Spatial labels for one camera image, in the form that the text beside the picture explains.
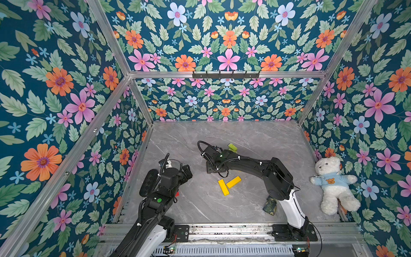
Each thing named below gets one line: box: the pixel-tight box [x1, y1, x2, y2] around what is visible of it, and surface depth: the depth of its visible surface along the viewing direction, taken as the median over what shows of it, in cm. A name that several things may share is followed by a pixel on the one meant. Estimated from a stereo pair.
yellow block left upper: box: [217, 178, 230, 197], surface depth 88 cm
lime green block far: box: [227, 143, 238, 154], surface depth 106 cm
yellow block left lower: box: [225, 175, 242, 190], surface depth 92 cm
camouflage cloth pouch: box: [262, 195, 277, 216], surface depth 81 cm
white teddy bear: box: [309, 156, 361, 216], surface depth 82 cm
